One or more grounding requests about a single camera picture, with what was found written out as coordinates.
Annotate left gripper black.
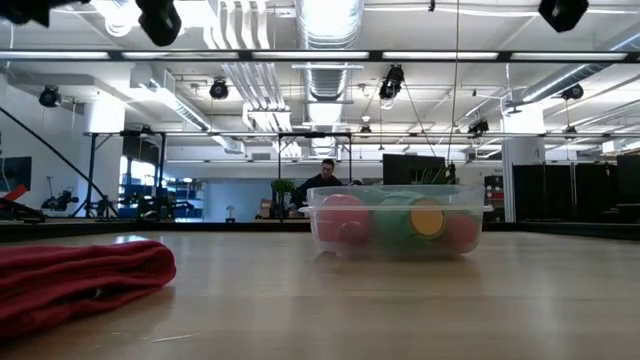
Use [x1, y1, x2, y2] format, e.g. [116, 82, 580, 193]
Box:
[0, 0, 182, 47]

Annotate red toy strawberry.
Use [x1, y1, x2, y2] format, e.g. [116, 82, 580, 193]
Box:
[442, 212, 481, 253]

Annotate pink round toy fruit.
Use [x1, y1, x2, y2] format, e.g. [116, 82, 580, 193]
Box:
[315, 193, 371, 245]

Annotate green toy pepper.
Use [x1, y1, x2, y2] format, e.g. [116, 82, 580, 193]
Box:
[372, 192, 447, 249]

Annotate clear plastic tupperware container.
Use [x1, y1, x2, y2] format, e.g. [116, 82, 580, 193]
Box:
[298, 184, 495, 261]

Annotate black studio light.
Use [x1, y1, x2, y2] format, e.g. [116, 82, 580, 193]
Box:
[560, 83, 585, 102]
[378, 64, 405, 100]
[208, 78, 230, 100]
[38, 84, 63, 109]

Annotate black overhead crossbar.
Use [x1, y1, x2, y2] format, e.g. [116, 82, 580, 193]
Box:
[0, 48, 640, 64]

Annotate white building column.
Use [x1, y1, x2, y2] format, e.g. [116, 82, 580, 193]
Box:
[501, 94, 546, 223]

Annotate black curtain panel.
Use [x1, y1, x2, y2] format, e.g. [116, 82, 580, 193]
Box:
[512, 163, 619, 224]

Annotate potted succulent plant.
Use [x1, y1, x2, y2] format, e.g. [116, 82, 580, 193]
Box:
[418, 162, 457, 187]

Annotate tall potted plant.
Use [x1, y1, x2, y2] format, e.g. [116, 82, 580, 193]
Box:
[271, 178, 296, 221]

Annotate black monitor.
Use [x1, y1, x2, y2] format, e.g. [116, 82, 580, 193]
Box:
[382, 153, 446, 186]

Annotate person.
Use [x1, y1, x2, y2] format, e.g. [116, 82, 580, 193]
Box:
[292, 158, 346, 209]

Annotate red folded cloth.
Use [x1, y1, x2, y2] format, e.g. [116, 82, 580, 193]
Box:
[0, 240, 177, 339]

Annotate silver ventilation duct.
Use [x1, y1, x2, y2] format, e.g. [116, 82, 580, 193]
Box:
[294, 0, 365, 157]

